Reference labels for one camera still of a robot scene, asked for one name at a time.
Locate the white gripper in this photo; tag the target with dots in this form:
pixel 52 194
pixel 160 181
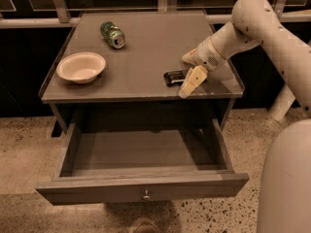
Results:
pixel 207 56

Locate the black rxbar chocolate bar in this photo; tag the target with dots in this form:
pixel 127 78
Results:
pixel 175 77

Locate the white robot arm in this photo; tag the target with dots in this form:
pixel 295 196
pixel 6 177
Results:
pixel 285 186

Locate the open grey top drawer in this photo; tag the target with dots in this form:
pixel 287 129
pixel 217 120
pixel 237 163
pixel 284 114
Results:
pixel 97 165

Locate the round metal drawer knob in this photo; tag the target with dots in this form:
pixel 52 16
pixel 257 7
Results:
pixel 146 196

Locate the grey wooden nightstand cabinet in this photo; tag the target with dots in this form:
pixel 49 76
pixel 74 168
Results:
pixel 131 91

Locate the green soda can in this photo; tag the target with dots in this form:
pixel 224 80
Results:
pixel 112 34

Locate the white paper bowl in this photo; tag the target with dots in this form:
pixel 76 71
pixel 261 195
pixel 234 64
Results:
pixel 81 68

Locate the metal railing frame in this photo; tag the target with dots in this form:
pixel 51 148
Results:
pixel 54 22

